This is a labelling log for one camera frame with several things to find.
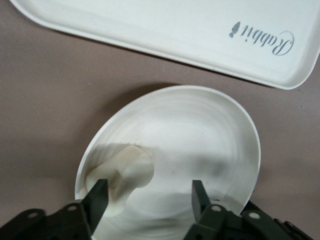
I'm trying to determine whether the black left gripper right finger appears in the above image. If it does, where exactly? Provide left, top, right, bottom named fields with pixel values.
left=184, top=179, right=311, bottom=240

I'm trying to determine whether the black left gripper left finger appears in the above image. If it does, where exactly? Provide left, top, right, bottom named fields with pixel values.
left=0, top=178, right=110, bottom=240

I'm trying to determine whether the white half-round bun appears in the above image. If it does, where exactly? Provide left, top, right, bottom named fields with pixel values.
left=84, top=144, right=155, bottom=217

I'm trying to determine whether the round white plate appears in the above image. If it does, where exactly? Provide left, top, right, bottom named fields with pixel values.
left=74, top=84, right=261, bottom=240

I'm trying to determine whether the cream rabbit print tray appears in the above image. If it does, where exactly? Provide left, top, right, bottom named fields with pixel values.
left=8, top=0, right=320, bottom=90

